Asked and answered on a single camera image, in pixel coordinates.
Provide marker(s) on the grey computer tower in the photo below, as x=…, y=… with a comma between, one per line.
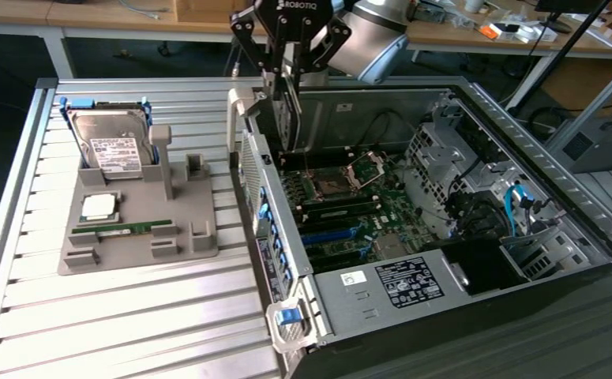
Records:
x=606, y=146

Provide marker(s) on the small white box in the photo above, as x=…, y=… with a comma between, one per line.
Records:
x=543, y=35

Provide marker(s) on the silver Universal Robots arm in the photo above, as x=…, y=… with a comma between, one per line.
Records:
x=374, y=43

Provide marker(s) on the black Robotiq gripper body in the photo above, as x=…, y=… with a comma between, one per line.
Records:
x=295, y=13

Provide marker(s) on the hard disk with blue carrier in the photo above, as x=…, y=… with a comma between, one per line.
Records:
x=111, y=130

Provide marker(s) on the wooden desk with grey legs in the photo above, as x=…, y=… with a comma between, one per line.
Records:
x=100, y=19
x=443, y=37

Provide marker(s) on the black labelled RAM stick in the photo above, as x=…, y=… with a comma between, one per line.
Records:
x=338, y=213

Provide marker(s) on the green RAM stick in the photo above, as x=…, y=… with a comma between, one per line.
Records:
x=127, y=228

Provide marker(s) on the grey power supply unit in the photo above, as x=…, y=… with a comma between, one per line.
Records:
x=347, y=312

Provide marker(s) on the black slanted pole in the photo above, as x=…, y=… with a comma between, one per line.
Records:
x=574, y=35

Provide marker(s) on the copper socket cover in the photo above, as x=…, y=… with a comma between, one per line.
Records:
x=352, y=179

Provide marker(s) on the green motherboard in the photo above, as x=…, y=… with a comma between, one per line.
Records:
x=390, y=205

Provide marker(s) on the grey disk bay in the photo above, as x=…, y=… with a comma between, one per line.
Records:
x=543, y=252

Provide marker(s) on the silver CPU chip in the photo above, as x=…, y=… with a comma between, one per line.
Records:
x=100, y=207

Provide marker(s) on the closed brown cardboard box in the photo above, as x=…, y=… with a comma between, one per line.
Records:
x=206, y=10

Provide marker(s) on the perforated metal drive cage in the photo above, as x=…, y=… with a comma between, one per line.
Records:
x=433, y=158

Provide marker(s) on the grey plastic parts rack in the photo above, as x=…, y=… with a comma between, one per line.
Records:
x=127, y=256

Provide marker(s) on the grey metal device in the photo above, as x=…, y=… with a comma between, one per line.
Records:
x=433, y=12

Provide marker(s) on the open black PC case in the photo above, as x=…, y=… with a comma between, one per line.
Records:
x=390, y=339

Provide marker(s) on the blue expansion slot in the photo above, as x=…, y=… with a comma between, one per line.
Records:
x=327, y=236

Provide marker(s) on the CPU socket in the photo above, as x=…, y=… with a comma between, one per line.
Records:
x=332, y=184

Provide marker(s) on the black monitor with stand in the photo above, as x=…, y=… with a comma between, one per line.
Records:
x=558, y=4

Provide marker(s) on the small orange box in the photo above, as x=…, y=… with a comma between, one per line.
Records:
x=489, y=31

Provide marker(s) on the grey chipset heatsink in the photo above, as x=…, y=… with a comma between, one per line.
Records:
x=392, y=245

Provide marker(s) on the white cup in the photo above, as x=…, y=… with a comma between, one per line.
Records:
x=475, y=4

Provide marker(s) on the black graphics card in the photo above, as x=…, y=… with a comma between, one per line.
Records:
x=287, y=118

